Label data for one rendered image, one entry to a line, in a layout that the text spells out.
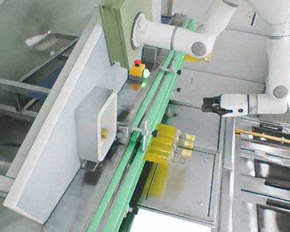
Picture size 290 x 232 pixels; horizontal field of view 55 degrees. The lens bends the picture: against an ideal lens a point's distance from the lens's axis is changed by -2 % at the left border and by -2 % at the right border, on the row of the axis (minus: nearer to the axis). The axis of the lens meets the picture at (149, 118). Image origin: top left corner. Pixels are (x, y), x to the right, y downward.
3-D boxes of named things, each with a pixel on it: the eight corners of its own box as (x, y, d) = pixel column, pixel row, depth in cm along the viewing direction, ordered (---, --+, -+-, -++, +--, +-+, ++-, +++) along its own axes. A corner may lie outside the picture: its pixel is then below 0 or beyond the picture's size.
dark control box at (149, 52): (141, 59, 175) (154, 61, 173) (142, 46, 170) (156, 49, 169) (145, 54, 181) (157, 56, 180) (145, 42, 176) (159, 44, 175)
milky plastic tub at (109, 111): (79, 159, 107) (100, 164, 106) (75, 110, 94) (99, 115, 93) (96, 132, 121) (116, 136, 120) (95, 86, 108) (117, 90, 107)
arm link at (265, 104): (290, 76, 94) (286, 68, 103) (257, 77, 97) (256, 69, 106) (287, 117, 100) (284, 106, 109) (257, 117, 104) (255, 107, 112)
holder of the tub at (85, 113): (79, 167, 111) (98, 173, 109) (74, 109, 95) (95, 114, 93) (96, 141, 124) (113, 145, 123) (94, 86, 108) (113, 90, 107)
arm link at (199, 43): (171, 32, 107) (213, 40, 103) (179, 20, 116) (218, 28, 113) (168, 55, 113) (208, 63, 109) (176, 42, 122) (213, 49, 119)
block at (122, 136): (111, 142, 124) (126, 146, 123) (111, 125, 119) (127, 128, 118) (114, 137, 127) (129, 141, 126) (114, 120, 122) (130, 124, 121)
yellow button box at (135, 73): (127, 78, 153) (141, 81, 151) (128, 66, 148) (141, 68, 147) (131, 73, 158) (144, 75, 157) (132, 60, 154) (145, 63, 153)
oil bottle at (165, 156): (127, 156, 131) (172, 167, 127) (127, 147, 127) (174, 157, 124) (130, 148, 135) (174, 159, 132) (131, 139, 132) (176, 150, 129)
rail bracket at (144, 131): (126, 149, 124) (154, 156, 122) (128, 118, 115) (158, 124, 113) (128, 144, 127) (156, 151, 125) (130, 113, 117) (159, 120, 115)
